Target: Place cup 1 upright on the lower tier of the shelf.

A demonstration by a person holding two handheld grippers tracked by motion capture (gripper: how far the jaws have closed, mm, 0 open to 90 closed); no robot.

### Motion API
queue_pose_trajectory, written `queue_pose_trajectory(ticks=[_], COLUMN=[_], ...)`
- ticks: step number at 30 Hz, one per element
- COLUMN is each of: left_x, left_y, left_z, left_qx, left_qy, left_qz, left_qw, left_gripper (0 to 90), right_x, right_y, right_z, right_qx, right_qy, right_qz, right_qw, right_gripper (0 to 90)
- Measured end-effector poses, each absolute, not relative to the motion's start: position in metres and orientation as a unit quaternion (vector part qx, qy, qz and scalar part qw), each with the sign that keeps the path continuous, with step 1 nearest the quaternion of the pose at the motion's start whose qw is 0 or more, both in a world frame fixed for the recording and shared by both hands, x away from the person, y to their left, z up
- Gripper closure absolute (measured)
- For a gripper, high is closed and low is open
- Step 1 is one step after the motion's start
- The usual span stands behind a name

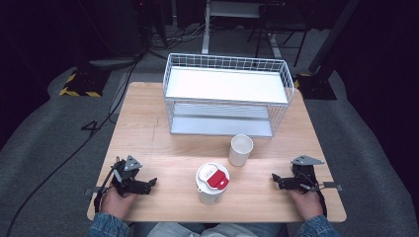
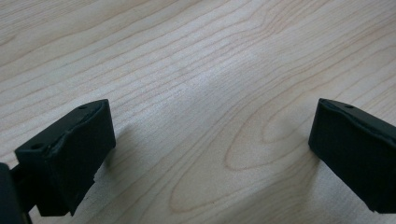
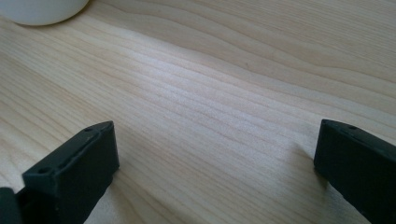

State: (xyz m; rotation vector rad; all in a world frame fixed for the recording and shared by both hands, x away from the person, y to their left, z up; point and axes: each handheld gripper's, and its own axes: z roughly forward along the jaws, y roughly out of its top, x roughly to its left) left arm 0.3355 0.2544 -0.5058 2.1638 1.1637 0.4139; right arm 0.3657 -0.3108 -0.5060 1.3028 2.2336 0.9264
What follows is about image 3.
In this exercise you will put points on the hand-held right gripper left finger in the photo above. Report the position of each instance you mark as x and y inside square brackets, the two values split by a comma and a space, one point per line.
[71, 174]

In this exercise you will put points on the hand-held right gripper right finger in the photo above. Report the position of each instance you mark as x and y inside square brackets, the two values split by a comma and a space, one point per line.
[358, 165]

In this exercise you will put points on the cream cup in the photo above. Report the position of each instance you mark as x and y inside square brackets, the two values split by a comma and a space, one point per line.
[40, 11]

